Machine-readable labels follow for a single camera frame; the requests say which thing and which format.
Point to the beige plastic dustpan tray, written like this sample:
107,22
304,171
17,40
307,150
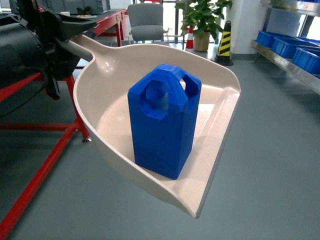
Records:
100,96

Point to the red table frame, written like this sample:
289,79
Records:
110,25

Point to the blue plastic jug part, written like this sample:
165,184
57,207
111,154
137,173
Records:
163,108

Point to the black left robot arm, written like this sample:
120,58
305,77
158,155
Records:
32,46

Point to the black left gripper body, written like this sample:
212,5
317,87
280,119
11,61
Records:
52,30

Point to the steel shelf rack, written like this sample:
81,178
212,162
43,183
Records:
294,55

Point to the yellow black traffic cone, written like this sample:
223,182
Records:
223,56

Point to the red white traffic cone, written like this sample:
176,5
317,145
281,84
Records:
190,39

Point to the grey plastic crate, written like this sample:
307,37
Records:
93,7

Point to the grey office chair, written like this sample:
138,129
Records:
146,22

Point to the green potted plant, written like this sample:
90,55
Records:
204,17

